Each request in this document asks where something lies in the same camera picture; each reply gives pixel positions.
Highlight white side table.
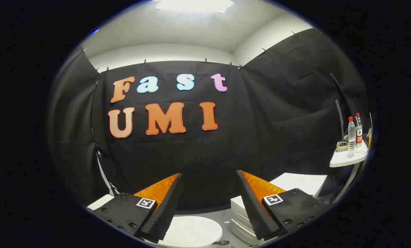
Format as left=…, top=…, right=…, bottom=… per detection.
left=329, top=138, right=369, bottom=202

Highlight red label water bottle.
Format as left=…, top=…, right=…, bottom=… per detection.
left=355, top=113, right=363, bottom=148

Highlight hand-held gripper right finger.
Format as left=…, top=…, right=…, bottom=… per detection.
left=237, top=170, right=326, bottom=241

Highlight white drawer cabinet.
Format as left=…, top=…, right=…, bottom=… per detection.
left=230, top=173, right=328, bottom=246

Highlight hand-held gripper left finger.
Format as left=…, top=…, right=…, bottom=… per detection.
left=94, top=173, right=184, bottom=241

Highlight black backdrop cloth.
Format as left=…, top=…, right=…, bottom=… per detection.
left=47, top=28, right=369, bottom=212

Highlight clear water bottle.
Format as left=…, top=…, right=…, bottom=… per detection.
left=347, top=116, right=357, bottom=159

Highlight ceiling light panel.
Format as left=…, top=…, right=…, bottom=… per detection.
left=155, top=0, right=235, bottom=14

